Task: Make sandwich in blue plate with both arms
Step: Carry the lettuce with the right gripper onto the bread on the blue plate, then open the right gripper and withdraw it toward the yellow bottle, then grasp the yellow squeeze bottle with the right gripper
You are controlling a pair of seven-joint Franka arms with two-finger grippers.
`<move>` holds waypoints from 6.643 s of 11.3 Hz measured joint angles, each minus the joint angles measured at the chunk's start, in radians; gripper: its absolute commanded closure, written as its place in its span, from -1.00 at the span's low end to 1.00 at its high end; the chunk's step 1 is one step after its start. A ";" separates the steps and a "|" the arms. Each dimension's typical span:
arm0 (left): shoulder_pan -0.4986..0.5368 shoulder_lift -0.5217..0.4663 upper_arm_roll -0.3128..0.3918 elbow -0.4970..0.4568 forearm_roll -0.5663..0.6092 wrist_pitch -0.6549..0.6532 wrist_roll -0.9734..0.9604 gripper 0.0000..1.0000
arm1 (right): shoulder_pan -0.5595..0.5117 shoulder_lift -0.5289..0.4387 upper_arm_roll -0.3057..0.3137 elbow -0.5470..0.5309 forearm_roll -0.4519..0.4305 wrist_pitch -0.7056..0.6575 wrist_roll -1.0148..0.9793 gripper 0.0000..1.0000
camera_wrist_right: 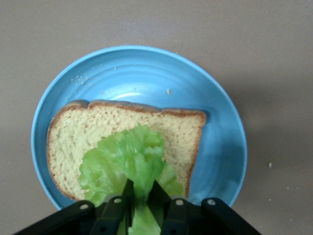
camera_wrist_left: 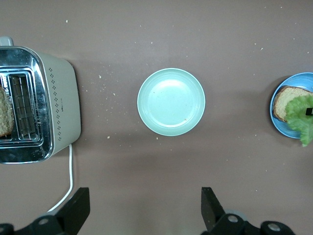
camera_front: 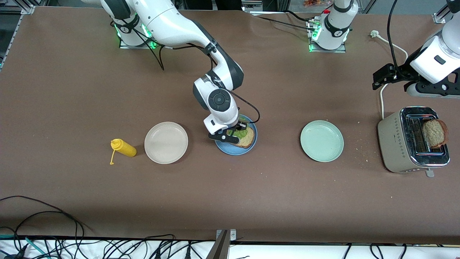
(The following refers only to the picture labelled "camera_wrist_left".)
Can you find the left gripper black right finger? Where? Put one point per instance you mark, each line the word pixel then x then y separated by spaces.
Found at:
pixel 210 215

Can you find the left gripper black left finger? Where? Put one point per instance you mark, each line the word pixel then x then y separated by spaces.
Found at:
pixel 78 213

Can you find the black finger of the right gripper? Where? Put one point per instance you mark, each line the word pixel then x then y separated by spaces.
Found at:
pixel 310 111

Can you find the green lettuce leaf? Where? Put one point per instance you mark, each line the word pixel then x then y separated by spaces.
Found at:
pixel 298 122

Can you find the brown bread slice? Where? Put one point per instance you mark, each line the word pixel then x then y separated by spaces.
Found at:
pixel 5 115
pixel 281 102

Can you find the blue round plate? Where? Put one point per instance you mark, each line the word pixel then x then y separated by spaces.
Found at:
pixel 279 127

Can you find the green round plate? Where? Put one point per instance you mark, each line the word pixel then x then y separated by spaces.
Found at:
pixel 171 102

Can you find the beige chrome toaster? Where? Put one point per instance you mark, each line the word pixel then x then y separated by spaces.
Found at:
pixel 66 102

